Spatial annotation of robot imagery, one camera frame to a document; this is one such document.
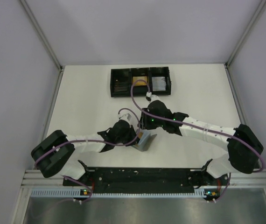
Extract dark cards in bin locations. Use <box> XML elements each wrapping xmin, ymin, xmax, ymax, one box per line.
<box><xmin>114</xmin><ymin>79</ymin><xmax>129</xmax><ymax>92</ymax></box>

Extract silver cards in bin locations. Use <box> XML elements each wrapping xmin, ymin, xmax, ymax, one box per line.
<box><xmin>152</xmin><ymin>77</ymin><xmax>167</xmax><ymax>91</ymax></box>

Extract black right storage bin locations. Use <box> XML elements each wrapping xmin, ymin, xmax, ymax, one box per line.
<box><xmin>149</xmin><ymin>67</ymin><xmax>171</xmax><ymax>95</ymax></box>

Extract grey card holder wallet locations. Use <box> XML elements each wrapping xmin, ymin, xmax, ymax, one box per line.
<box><xmin>133</xmin><ymin>130</ymin><xmax>157</xmax><ymax>152</ymax></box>

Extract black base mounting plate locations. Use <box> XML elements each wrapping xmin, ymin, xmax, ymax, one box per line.
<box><xmin>63</xmin><ymin>167</ymin><xmax>229</xmax><ymax>194</ymax></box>

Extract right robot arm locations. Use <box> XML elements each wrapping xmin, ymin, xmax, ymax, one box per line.
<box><xmin>140</xmin><ymin>100</ymin><xmax>264</xmax><ymax>178</ymax></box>

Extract aluminium left frame post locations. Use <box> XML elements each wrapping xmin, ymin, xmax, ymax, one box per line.
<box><xmin>18</xmin><ymin>0</ymin><xmax>63</xmax><ymax>71</ymax></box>

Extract aluminium front frame rail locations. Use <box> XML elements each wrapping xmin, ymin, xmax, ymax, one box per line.
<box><xmin>21</xmin><ymin>170</ymin><xmax>266</xmax><ymax>188</ymax></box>

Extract aluminium frame post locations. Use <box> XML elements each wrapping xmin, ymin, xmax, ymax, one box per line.
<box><xmin>18</xmin><ymin>0</ymin><xmax>63</xmax><ymax>71</ymax></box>
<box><xmin>225</xmin><ymin>0</ymin><xmax>266</xmax><ymax>67</ymax></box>

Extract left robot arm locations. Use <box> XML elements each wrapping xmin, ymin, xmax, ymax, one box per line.
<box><xmin>31</xmin><ymin>119</ymin><xmax>140</xmax><ymax>180</ymax></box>

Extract black middle storage bin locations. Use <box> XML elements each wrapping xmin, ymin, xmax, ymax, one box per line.
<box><xmin>131</xmin><ymin>68</ymin><xmax>149</xmax><ymax>96</ymax></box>

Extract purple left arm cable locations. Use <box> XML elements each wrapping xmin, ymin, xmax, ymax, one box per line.
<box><xmin>34</xmin><ymin>108</ymin><xmax>141</xmax><ymax>203</ymax></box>

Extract grey slotted cable duct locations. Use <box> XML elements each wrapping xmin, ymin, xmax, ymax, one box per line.
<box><xmin>31</xmin><ymin>188</ymin><xmax>217</xmax><ymax>198</ymax></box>

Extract gold cards in bin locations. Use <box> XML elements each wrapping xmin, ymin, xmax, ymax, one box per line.
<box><xmin>132</xmin><ymin>76</ymin><xmax>148</xmax><ymax>86</ymax></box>

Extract gold credit card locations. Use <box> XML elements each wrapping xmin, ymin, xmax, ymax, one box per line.
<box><xmin>138</xmin><ymin>132</ymin><xmax>144</xmax><ymax>139</ymax></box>

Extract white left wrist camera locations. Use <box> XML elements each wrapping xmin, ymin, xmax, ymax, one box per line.
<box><xmin>118</xmin><ymin>113</ymin><xmax>132</xmax><ymax>123</ymax></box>

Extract aluminium right frame post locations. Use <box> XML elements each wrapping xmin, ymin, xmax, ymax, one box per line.
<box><xmin>225</xmin><ymin>0</ymin><xmax>266</xmax><ymax>67</ymax></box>

